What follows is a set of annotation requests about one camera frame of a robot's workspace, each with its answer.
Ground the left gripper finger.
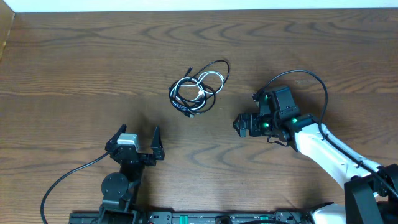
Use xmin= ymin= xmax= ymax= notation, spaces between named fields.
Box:
xmin=105 ymin=124 xmax=127 ymax=152
xmin=150 ymin=126 xmax=165 ymax=160

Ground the black usb cable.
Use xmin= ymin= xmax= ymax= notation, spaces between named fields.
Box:
xmin=169 ymin=60 xmax=231 ymax=119

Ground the white usb cable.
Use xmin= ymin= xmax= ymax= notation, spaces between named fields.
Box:
xmin=174 ymin=70 xmax=225 ymax=110

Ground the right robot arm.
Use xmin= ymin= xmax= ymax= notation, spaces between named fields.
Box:
xmin=233 ymin=86 xmax=397 ymax=223

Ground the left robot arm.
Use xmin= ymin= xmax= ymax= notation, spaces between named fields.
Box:
xmin=98 ymin=124 xmax=165 ymax=224

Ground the cardboard panel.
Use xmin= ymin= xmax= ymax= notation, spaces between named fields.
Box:
xmin=0 ymin=0 xmax=15 ymax=58

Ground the green clamp handle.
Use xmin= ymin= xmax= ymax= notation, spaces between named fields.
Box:
xmin=179 ymin=215 xmax=189 ymax=224

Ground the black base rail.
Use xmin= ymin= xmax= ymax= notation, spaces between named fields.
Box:
xmin=68 ymin=210 xmax=313 ymax=224

